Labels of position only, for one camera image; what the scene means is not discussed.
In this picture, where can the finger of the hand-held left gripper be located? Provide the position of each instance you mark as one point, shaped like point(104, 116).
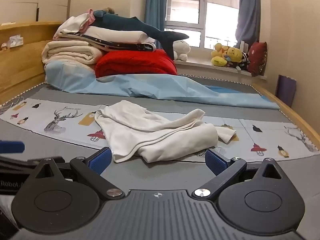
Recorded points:
point(12, 147)

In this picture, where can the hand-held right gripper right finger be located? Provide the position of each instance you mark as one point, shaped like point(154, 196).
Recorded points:
point(215, 161)

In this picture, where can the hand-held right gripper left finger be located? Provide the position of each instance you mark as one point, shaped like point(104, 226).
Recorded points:
point(101, 160)

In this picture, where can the white shirt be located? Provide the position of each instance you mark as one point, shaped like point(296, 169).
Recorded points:
point(155, 140)

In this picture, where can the deer printed bed sheet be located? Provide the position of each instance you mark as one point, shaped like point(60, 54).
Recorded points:
point(50, 115)

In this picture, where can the wooden headboard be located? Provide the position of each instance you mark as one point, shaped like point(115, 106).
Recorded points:
point(22, 65)

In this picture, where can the light blue sheet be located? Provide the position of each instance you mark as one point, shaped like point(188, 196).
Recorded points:
point(150, 86)

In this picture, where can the white window sill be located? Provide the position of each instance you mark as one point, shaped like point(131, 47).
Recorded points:
point(200, 66)

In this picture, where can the purple board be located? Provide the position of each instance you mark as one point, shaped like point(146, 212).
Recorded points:
point(286, 90)

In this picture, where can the red quilt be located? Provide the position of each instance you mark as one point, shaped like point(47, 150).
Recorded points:
point(135, 63)

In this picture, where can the dark striped plush toy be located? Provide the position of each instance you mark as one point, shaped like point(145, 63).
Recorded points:
point(243, 61)

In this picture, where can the tissue pack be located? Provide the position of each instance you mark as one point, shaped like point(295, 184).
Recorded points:
point(16, 42)

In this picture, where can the yellow duck plush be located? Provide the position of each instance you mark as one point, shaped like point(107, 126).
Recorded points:
point(218, 55)

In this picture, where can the yellow bear plush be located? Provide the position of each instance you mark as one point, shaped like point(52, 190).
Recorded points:
point(235, 53)

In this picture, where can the cream folded blanket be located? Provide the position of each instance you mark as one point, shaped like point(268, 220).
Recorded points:
point(70, 52)

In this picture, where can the white plush toy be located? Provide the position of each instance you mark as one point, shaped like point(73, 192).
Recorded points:
point(181, 50)

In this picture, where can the white pillow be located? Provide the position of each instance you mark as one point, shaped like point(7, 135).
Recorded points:
point(117, 33)

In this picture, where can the white folded cloth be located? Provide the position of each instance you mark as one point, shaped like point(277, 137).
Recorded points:
point(71, 25)

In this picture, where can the dark teal shark plush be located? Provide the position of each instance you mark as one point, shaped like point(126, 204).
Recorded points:
point(125, 23)

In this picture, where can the pink cloth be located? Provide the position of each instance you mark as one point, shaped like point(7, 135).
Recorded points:
point(90, 18)

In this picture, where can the window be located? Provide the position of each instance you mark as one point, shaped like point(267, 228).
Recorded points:
point(200, 15)

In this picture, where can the tan plush toy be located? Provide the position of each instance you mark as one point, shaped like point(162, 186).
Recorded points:
point(110, 10)

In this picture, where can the grey blue curtain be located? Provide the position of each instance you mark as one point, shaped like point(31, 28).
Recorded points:
point(248, 10)

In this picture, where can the wooden bed side rail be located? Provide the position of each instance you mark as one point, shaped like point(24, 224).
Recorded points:
point(287, 110)

